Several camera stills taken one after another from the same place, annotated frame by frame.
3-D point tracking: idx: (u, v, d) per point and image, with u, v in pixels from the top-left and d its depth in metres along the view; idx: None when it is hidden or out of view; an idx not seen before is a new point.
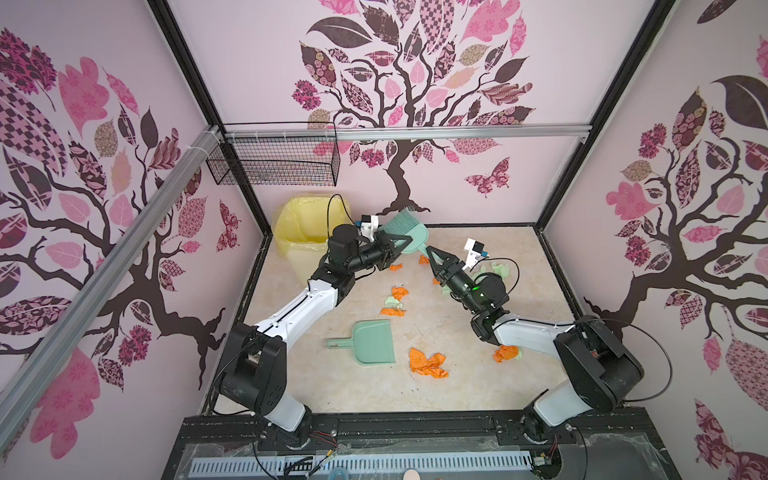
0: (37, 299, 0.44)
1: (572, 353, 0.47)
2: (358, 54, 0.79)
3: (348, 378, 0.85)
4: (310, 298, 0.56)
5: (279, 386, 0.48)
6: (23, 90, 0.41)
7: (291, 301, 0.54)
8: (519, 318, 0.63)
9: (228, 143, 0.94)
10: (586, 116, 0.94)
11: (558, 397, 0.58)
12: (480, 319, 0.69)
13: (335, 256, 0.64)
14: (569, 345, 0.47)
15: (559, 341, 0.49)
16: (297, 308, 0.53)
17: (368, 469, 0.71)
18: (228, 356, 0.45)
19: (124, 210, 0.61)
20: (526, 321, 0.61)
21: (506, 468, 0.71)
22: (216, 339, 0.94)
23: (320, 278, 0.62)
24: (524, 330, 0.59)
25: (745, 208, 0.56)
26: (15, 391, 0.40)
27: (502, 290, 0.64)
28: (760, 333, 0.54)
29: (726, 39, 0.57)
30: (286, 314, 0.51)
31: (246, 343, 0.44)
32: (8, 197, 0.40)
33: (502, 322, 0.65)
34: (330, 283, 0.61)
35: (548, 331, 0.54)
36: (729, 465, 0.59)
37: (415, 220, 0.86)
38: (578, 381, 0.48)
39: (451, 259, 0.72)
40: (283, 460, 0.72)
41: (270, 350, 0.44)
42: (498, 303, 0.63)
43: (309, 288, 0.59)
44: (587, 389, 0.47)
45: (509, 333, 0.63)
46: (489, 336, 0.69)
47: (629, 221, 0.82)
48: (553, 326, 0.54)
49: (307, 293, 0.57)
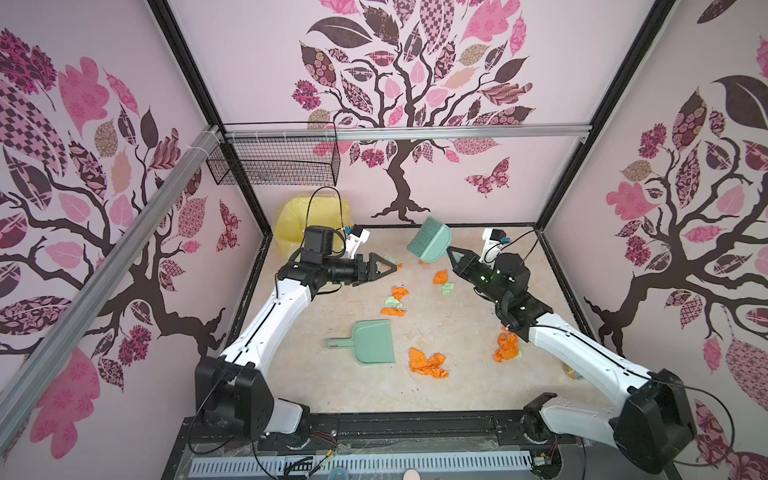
0: (37, 299, 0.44)
1: (647, 420, 0.40)
2: (358, 54, 0.79)
3: (348, 378, 0.85)
4: (279, 305, 0.51)
5: (267, 409, 0.46)
6: (23, 91, 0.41)
7: (258, 315, 0.49)
8: (571, 332, 0.53)
9: (228, 143, 0.94)
10: (586, 116, 0.94)
11: (574, 417, 0.57)
12: (506, 304, 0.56)
13: (309, 247, 0.61)
14: (644, 407, 0.40)
15: (633, 399, 0.42)
16: (266, 322, 0.48)
17: (368, 470, 0.71)
18: (203, 391, 0.41)
19: (124, 210, 0.61)
20: (581, 341, 0.51)
21: (506, 468, 0.71)
22: (216, 339, 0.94)
23: (287, 276, 0.55)
24: (585, 356, 0.49)
25: (746, 208, 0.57)
26: (16, 389, 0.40)
27: (521, 261, 0.58)
28: (760, 333, 0.54)
29: (727, 38, 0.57)
30: (257, 332, 0.46)
31: (216, 374, 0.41)
32: (8, 197, 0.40)
33: (537, 324, 0.56)
34: (299, 280, 0.55)
35: (614, 375, 0.45)
36: (729, 465, 0.59)
37: (437, 225, 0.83)
38: (624, 433, 0.44)
39: (469, 254, 0.69)
40: (283, 461, 0.72)
41: (244, 381, 0.40)
42: (516, 278, 0.58)
43: (276, 294, 0.52)
44: (634, 447, 0.43)
45: (554, 344, 0.54)
46: (520, 328, 0.59)
47: (629, 221, 0.82)
48: (623, 369, 0.46)
49: (275, 300, 0.51)
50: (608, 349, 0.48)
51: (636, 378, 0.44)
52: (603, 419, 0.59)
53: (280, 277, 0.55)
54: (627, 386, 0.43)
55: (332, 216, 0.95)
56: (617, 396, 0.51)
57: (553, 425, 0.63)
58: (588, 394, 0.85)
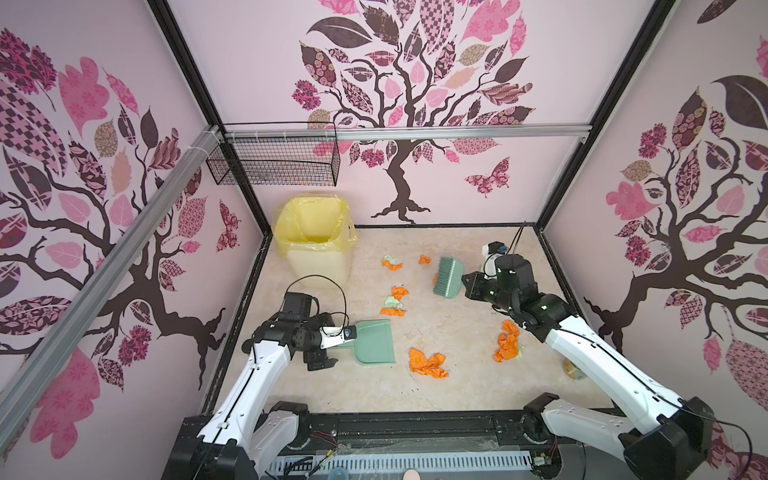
0: (37, 299, 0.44)
1: (675, 453, 0.38)
2: (358, 54, 0.79)
3: (348, 378, 0.85)
4: (258, 371, 0.49)
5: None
6: (23, 90, 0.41)
7: (236, 387, 0.47)
8: (598, 344, 0.48)
9: (228, 143, 0.94)
10: (586, 116, 0.94)
11: (583, 428, 0.55)
12: (516, 301, 0.60)
13: (287, 309, 0.64)
14: (673, 439, 0.38)
15: (662, 430, 0.40)
16: (246, 392, 0.46)
17: (368, 469, 0.71)
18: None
19: (124, 210, 0.61)
20: (607, 354, 0.47)
21: (505, 468, 0.71)
22: (216, 339, 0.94)
23: (264, 337, 0.55)
24: (615, 375, 0.45)
25: (745, 208, 0.56)
26: (16, 390, 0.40)
27: (516, 256, 0.59)
28: (760, 333, 0.54)
29: (727, 38, 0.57)
30: (236, 406, 0.44)
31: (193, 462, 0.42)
32: (8, 197, 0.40)
33: (558, 328, 0.51)
34: (277, 341, 0.55)
35: (643, 399, 0.42)
36: (729, 465, 0.59)
37: (448, 261, 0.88)
38: (639, 452, 0.43)
39: (475, 276, 0.68)
40: (283, 461, 0.72)
41: (228, 460, 0.38)
42: (516, 270, 0.57)
43: (256, 360, 0.51)
44: (646, 467, 0.43)
45: (575, 354, 0.50)
46: (538, 327, 0.54)
47: (629, 221, 0.82)
48: (652, 394, 0.42)
49: (254, 366, 0.50)
50: (634, 367, 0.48)
51: (666, 405, 0.41)
52: (612, 433, 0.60)
53: (256, 340, 0.55)
54: (657, 414, 0.41)
55: (333, 216, 0.95)
56: (644, 420, 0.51)
57: (554, 428, 0.63)
58: (588, 393, 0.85)
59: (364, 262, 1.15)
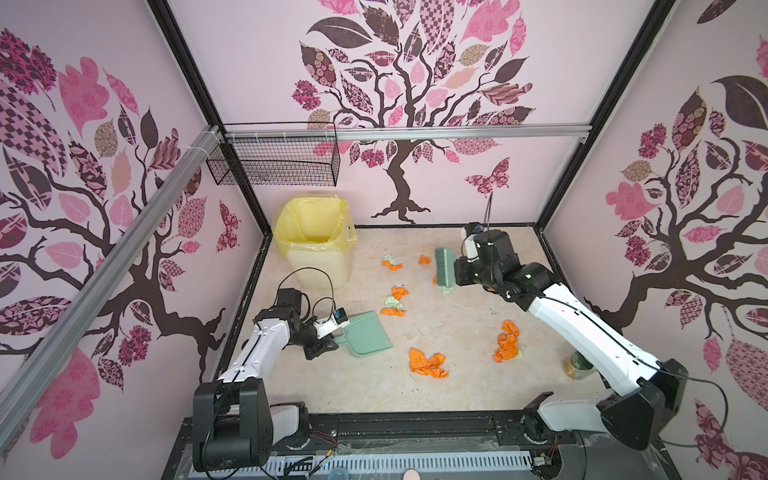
0: (37, 299, 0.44)
1: (652, 412, 0.39)
2: (358, 54, 0.79)
3: (348, 378, 0.85)
4: (264, 337, 0.54)
5: (269, 426, 0.46)
6: (23, 91, 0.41)
7: (246, 349, 0.51)
8: (581, 310, 0.48)
9: (228, 143, 0.94)
10: (586, 116, 0.94)
11: (570, 410, 0.57)
12: (499, 271, 0.59)
13: (282, 299, 0.71)
14: (651, 400, 0.39)
15: (642, 392, 0.39)
16: (256, 349, 0.51)
17: (368, 469, 0.71)
18: (203, 423, 0.41)
19: (124, 210, 0.61)
20: (590, 321, 0.47)
21: (505, 468, 0.71)
22: (216, 339, 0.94)
23: (265, 317, 0.61)
24: (596, 340, 0.45)
25: (746, 208, 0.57)
26: (15, 391, 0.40)
27: (493, 231, 0.57)
28: (760, 333, 0.54)
29: (727, 37, 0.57)
30: (250, 355, 0.50)
31: (218, 400, 0.45)
32: (8, 197, 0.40)
33: (542, 296, 0.50)
34: (278, 317, 0.60)
35: (625, 363, 0.43)
36: (729, 465, 0.59)
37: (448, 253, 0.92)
38: (616, 413, 0.44)
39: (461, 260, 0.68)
40: (283, 461, 0.72)
41: (249, 393, 0.42)
42: (494, 242, 0.56)
43: (261, 329, 0.57)
44: (622, 426, 0.44)
45: (556, 320, 0.50)
46: (523, 296, 0.53)
47: (629, 221, 0.82)
48: (633, 358, 0.43)
49: (260, 334, 0.55)
50: (616, 333, 0.46)
51: (646, 368, 0.42)
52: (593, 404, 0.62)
53: (257, 320, 0.60)
54: (637, 377, 0.41)
55: (332, 216, 0.95)
56: (624, 384, 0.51)
57: (551, 421, 0.63)
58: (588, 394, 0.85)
59: (364, 261, 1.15)
